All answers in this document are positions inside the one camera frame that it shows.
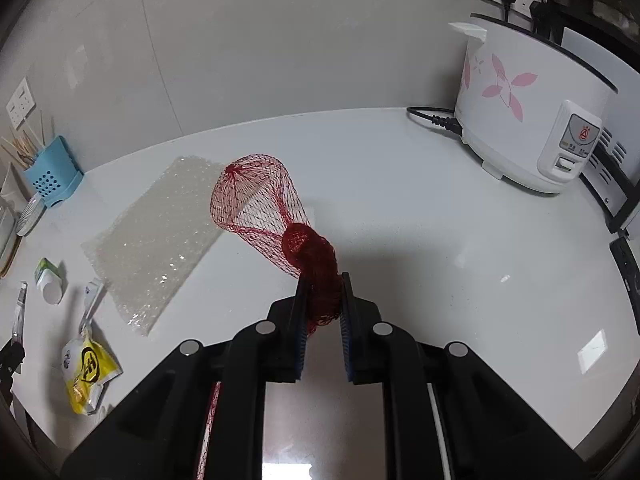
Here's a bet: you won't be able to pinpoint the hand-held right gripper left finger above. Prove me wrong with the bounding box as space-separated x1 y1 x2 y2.
60 272 308 480

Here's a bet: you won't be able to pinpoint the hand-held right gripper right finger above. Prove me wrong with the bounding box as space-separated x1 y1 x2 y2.
340 271 586 480

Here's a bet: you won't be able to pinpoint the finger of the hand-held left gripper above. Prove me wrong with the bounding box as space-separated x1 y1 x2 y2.
0 337 26 401

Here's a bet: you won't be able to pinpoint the white pill bottle green label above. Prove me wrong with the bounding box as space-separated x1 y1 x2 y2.
34 257 66 305

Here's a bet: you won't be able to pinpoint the red mesh net bag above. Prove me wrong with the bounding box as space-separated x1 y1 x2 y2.
197 154 347 480

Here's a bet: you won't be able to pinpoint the clear bubble wrap sheet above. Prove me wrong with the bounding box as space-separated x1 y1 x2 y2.
81 156 317 337

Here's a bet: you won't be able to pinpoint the yellow snack packet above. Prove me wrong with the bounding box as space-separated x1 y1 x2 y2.
61 327 123 416

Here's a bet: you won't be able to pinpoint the silver nail clipper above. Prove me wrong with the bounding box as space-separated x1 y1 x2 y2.
77 280 106 333

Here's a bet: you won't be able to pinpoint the round wooden trivet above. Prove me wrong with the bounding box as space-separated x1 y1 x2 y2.
0 232 23 280

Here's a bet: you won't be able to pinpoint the blue striped plate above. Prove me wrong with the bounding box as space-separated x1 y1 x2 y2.
15 194 47 237

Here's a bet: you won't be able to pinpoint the blue plastic utensil holder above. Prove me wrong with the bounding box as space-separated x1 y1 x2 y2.
24 135 85 208

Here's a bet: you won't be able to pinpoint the bundle of wooden chopsticks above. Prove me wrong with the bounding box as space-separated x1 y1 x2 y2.
0 130 38 166

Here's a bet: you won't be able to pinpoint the white chopsticks pair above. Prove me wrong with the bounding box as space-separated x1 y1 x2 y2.
37 110 56 146

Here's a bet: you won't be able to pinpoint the black rectangular device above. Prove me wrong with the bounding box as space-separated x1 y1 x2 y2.
609 237 640 336

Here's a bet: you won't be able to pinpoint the white rice cooker pink flowers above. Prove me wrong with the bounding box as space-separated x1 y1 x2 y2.
447 12 620 195

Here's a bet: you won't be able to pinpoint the white microwave oven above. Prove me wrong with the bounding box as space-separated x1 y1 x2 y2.
562 25 640 233

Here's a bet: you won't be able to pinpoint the black rice cooker power cord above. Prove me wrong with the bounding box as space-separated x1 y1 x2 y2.
406 106 466 136

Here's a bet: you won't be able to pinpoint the white wall socket plate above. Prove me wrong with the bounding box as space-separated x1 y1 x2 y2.
6 77 37 128

